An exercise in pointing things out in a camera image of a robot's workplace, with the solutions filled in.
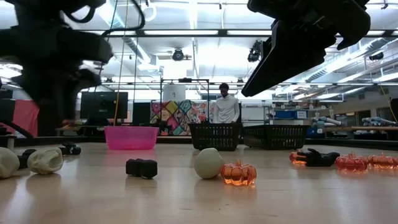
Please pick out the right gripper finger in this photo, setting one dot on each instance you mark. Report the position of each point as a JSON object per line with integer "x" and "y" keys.
{"x": 286, "y": 53}

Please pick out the black slotted plastic basket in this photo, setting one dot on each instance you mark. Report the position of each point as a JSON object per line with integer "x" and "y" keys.
{"x": 214, "y": 137}
{"x": 275, "y": 137}

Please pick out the small pale toy skull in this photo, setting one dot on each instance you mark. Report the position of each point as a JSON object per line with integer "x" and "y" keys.
{"x": 38, "y": 163}
{"x": 207, "y": 163}
{"x": 7, "y": 163}

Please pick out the grey background robot arm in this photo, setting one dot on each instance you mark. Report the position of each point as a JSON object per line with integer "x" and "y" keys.
{"x": 325, "y": 120}
{"x": 377, "y": 120}

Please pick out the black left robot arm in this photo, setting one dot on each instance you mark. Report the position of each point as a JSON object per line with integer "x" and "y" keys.
{"x": 46, "y": 9}

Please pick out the black ceiling spotlight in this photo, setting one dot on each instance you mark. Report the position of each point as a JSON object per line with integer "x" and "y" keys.
{"x": 253, "y": 54}
{"x": 178, "y": 55}

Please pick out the blue storage bins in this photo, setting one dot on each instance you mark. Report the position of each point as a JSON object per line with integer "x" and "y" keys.
{"x": 286, "y": 114}

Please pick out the red hanging cloth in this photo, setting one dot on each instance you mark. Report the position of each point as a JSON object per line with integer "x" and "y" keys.
{"x": 26, "y": 116}

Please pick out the black monitor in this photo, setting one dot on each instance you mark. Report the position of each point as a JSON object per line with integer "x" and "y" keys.
{"x": 104, "y": 105}

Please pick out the black ceiling speaker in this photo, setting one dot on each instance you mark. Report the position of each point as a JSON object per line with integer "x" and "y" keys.
{"x": 376, "y": 56}

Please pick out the person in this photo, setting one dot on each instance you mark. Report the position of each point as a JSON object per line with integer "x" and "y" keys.
{"x": 226, "y": 109}

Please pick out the black upright panel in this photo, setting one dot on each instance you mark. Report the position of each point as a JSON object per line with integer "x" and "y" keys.
{"x": 141, "y": 113}

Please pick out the pink plastic bowl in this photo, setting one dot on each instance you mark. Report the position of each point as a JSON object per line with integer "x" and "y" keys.
{"x": 130, "y": 138}

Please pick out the colourful patchwork quilt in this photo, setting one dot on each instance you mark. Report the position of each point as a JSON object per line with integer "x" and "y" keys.
{"x": 178, "y": 115}

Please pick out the black metal stand frame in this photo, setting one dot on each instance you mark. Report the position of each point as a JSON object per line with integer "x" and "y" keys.
{"x": 185, "y": 80}

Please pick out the black aluminium table frame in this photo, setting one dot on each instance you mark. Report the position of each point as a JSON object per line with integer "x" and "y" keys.
{"x": 172, "y": 140}

